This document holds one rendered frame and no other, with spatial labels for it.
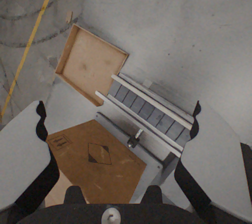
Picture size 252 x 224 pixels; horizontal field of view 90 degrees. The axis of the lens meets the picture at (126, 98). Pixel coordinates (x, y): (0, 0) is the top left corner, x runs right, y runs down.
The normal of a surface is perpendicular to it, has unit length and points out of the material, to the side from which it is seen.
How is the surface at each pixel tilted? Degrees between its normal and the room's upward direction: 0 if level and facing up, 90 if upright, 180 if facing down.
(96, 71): 0
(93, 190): 90
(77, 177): 90
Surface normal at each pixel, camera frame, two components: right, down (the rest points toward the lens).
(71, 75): -0.40, 0.07
